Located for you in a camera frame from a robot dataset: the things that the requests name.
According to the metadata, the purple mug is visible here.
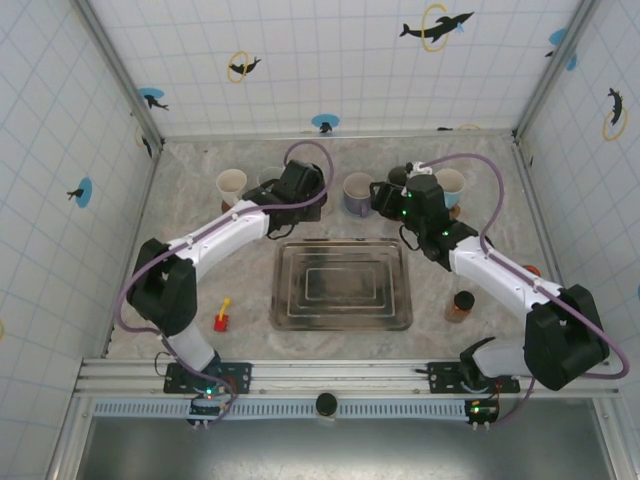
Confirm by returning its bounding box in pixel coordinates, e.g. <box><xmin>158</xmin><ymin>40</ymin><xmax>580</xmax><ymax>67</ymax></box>
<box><xmin>342</xmin><ymin>172</ymin><xmax>376</xmax><ymax>219</ymax></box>

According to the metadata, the teal blue mug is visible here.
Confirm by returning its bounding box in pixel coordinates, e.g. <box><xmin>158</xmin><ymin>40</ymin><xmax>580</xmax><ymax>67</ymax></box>
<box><xmin>256</xmin><ymin>166</ymin><xmax>286</xmax><ymax>190</ymax></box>

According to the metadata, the light blue mug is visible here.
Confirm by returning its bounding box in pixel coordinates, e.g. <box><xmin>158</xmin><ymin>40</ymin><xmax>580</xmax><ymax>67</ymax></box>
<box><xmin>433</xmin><ymin>168</ymin><xmax>467</xmax><ymax>211</ymax></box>

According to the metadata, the white ceramic mug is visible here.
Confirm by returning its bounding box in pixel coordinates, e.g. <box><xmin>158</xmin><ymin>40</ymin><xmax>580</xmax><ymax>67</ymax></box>
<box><xmin>215</xmin><ymin>168</ymin><xmax>249</xmax><ymax>211</ymax></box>

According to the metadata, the fish blue oval sticker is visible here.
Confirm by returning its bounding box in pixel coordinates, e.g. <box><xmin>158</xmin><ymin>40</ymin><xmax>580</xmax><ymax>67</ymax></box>
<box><xmin>66</xmin><ymin>177</ymin><xmax>94</xmax><ymax>208</ymax></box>
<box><xmin>310</xmin><ymin>113</ymin><xmax>341</xmax><ymax>135</ymax></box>

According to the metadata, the rectangular steel tray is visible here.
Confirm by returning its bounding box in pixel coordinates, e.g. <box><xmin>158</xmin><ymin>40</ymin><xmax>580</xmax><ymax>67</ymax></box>
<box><xmin>271</xmin><ymin>238</ymin><xmax>414</xmax><ymax>332</ymax></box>

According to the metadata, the spice jar with black lid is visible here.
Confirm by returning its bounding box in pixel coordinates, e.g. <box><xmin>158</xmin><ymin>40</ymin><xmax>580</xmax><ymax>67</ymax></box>
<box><xmin>444</xmin><ymin>290</ymin><xmax>476</xmax><ymax>325</ymax></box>

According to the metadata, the red and yellow toy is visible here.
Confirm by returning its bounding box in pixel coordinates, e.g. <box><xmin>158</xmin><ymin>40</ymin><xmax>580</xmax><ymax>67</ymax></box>
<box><xmin>213</xmin><ymin>297</ymin><xmax>233</xmax><ymax>333</ymax></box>

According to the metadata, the shark blue oval sticker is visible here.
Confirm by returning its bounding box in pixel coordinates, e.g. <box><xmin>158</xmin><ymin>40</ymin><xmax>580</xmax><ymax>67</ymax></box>
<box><xmin>138</xmin><ymin>87</ymin><xmax>170</xmax><ymax>112</ymax></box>

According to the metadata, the round black knob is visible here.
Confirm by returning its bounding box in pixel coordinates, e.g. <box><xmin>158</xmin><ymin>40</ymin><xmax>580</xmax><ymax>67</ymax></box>
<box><xmin>314</xmin><ymin>392</ymin><xmax>340</xmax><ymax>417</ymax></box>

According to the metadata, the blue blob sticker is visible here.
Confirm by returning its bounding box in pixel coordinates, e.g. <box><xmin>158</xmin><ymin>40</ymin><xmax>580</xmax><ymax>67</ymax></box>
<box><xmin>544</xmin><ymin>27</ymin><xmax>579</xmax><ymax>71</ymax></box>

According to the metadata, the green right controller board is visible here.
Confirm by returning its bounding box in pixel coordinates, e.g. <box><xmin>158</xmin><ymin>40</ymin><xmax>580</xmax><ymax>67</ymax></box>
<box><xmin>463</xmin><ymin>398</ymin><xmax>501</xmax><ymax>431</ymax></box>

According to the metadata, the green controller board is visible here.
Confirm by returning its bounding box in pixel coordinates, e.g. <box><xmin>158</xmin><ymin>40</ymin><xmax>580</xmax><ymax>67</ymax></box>
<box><xmin>187</xmin><ymin>392</ymin><xmax>227</xmax><ymax>430</ymax></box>
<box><xmin>463</xmin><ymin>398</ymin><xmax>501</xmax><ymax>431</ymax></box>

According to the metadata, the green left controller board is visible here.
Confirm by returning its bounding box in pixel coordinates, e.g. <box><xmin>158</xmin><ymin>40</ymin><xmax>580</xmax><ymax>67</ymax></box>
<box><xmin>187</xmin><ymin>392</ymin><xmax>227</xmax><ymax>430</ymax></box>

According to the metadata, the grey metal panel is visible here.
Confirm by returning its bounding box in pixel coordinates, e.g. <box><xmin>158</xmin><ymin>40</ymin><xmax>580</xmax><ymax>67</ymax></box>
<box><xmin>79</xmin><ymin>417</ymin><xmax>616</xmax><ymax>480</ymax></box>

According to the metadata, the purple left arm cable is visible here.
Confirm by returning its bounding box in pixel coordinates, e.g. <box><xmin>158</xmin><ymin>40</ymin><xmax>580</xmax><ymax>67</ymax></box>
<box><xmin>116</xmin><ymin>140</ymin><xmax>335</xmax><ymax>427</ymax></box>

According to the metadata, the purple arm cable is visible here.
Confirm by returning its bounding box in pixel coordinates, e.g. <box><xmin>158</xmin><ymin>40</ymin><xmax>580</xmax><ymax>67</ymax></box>
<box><xmin>116</xmin><ymin>140</ymin><xmax>335</xmax><ymax>427</ymax></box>
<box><xmin>422</xmin><ymin>153</ymin><xmax>630</xmax><ymax>427</ymax></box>

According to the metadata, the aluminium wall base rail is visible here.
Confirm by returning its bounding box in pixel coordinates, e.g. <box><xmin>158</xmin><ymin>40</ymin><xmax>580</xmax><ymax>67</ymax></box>
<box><xmin>159</xmin><ymin>128</ymin><xmax>519</xmax><ymax>142</ymax></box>

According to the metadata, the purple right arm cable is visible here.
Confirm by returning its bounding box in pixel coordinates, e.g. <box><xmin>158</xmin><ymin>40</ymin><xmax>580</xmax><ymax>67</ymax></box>
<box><xmin>422</xmin><ymin>153</ymin><xmax>630</xmax><ymax>427</ymax></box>

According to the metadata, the aluminium side rail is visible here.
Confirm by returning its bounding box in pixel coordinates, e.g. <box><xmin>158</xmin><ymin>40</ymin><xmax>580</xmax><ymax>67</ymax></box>
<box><xmin>102</xmin><ymin>143</ymin><xmax>164</xmax><ymax>359</ymax></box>
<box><xmin>512</xmin><ymin>139</ymin><xmax>586</xmax><ymax>357</ymax></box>

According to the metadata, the small dolphin yellow ring sticker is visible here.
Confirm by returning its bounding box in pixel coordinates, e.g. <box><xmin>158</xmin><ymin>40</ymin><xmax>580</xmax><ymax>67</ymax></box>
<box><xmin>227</xmin><ymin>49</ymin><xmax>263</xmax><ymax>84</ymax></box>

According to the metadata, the aluminium frame post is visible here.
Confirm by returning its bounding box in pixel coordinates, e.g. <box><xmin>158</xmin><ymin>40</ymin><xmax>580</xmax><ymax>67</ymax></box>
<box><xmin>74</xmin><ymin>0</ymin><xmax>166</xmax><ymax>154</ymax></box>
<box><xmin>514</xmin><ymin>0</ymin><xmax>601</xmax><ymax>144</ymax></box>

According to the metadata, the aluminium mounting rail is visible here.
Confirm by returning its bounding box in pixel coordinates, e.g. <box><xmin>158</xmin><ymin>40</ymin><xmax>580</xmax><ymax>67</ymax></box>
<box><xmin>74</xmin><ymin>357</ymin><xmax>621</xmax><ymax>400</ymax></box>

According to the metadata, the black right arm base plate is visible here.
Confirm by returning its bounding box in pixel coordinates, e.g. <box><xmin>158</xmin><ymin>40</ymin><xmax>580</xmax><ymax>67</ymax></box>
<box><xmin>414</xmin><ymin>360</ymin><xmax>521</xmax><ymax>395</ymax></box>

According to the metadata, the large dolphin yellow ring sticker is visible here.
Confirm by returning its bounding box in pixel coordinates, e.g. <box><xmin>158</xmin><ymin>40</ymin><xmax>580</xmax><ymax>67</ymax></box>
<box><xmin>398</xmin><ymin>3</ymin><xmax>475</xmax><ymax>54</ymax></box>

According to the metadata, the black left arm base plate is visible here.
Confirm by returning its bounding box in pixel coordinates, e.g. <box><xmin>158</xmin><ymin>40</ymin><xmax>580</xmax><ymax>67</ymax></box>
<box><xmin>164</xmin><ymin>360</ymin><xmax>253</xmax><ymax>396</ymax></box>

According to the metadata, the upright dolphin yellow ring sticker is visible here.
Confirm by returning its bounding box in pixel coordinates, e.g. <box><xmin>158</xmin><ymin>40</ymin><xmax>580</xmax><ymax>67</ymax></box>
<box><xmin>602</xmin><ymin>87</ymin><xmax>630</xmax><ymax>142</ymax></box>

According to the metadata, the white slotted cable duct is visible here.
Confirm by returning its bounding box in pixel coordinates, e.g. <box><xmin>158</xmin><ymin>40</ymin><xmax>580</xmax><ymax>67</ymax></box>
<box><xmin>92</xmin><ymin>398</ymin><xmax>501</xmax><ymax>420</ymax></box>

